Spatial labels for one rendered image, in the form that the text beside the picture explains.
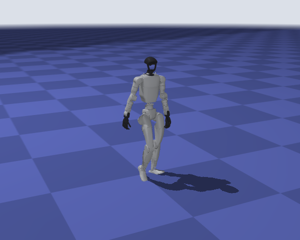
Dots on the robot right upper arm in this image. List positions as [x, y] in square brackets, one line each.
[136, 82]

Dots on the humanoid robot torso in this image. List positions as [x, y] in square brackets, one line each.
[148, 92]

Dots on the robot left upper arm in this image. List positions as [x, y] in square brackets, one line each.
[163, 94]

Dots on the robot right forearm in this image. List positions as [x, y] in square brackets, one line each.
[128, 106]

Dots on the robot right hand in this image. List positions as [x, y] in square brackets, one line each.
[126, 121]

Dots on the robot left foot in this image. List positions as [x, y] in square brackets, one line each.
[156, 171]

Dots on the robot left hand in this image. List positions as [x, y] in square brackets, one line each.
[167, 120]

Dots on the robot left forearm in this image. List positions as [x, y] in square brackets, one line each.
[165, 105]

